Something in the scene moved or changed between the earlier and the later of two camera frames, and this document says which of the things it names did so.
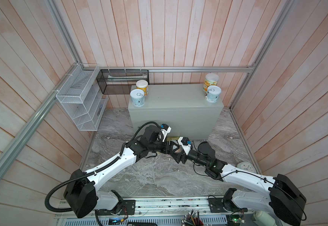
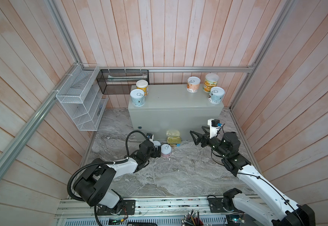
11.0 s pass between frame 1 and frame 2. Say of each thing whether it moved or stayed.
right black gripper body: moved
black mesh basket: stayed
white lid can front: moved
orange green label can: stayed
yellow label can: stayed
